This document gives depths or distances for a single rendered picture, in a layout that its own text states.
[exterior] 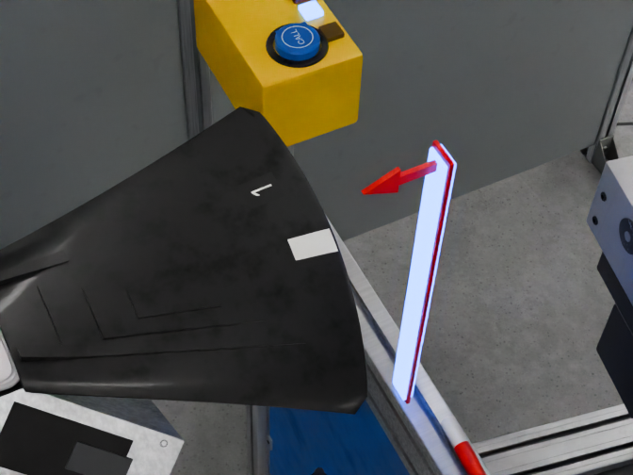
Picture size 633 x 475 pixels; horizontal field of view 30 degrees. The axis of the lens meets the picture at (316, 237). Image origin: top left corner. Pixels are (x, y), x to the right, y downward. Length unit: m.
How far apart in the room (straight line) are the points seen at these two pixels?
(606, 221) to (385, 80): 0.84
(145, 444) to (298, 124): 0.34
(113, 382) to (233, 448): 1.30
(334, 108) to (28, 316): 0.44
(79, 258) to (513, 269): 1.57
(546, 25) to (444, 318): 0.55
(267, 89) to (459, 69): 1.00
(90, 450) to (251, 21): 0.42
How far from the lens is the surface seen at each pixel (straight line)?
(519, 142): 2.27
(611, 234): 1.13
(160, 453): 0.90
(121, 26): 1.60
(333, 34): 1.06
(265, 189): 0.81
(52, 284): 0.76
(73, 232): 0.79
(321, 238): 0.80
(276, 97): 1.04
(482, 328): 2.18
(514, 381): 2.13
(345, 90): 1.08
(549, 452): 1.81
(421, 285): 0.93
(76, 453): 0.88
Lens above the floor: 1.80
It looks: 53 degrees down
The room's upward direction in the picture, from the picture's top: 3 degrees clockwise
